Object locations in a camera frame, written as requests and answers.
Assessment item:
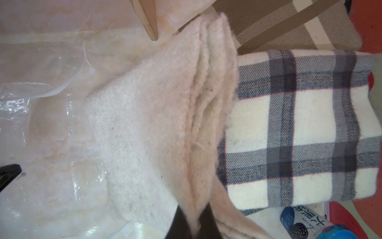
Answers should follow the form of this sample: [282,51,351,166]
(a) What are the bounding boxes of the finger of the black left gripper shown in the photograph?
[0,164,22,192]

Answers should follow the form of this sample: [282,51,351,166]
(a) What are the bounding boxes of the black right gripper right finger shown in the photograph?
[198,203,222,239]

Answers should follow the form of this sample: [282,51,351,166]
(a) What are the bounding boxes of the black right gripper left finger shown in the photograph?
[165,206,191,239]

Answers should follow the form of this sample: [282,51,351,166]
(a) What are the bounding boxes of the clear plastic vacuum bag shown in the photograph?
[1,28,175,239]

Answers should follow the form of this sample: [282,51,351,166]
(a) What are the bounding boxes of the cream fluffy scarf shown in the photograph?
[84,14,269,239]

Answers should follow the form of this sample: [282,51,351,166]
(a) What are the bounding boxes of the white grey plaid scarf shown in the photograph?
[220,50,382,211]

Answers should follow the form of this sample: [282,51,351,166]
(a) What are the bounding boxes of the brown beige plaid scarf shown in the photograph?
[175,0,363,56]

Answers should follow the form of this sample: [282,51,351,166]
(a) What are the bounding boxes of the blue round object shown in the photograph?
[280,206,358,239]

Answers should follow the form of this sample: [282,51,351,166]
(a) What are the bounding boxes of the wooden two-tier shelf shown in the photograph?
[131,0,158,41]

